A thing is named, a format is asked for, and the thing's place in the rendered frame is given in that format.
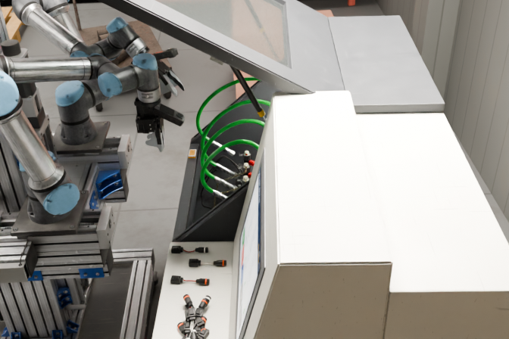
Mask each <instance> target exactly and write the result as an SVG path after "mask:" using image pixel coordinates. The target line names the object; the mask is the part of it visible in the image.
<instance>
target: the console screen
mask: <svg viewBox="0 0 509 339"><path fill-rule="evenodd" d="M265 269H266V197H265V148H264V150H263V154H262V156H261V162H260V165H259V167H258V173H257V175H256V179H255V182H254V187H253V190H252V193H251V198H250V201H249V204H248V209H247V213H246V215H245V221H244V223H243V227H242V231H241V235H240V238H239V262H238V278H237V294H236V324H235V339H244V336H245V332H246V329H247V327H248V323H249V319H250V317H251V313H252V310H253V307H254V304H255V301H256V298H257V295H258V291H259V288H260V286H261V281H262V278H263V276H264V272H265Z"/></svg>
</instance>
